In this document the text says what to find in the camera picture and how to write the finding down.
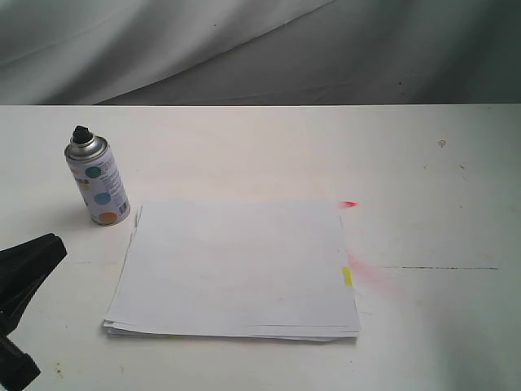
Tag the white spray paint can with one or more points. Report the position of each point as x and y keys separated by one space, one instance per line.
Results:
x=93 y=166

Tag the white backdrop cloth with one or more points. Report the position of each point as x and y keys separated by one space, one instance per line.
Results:
x=259 y=52

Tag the white paper stack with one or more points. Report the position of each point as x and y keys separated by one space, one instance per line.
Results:
x=269 y=269

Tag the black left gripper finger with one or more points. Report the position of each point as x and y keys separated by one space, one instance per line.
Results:
x=17 y=367
x=24 y=268

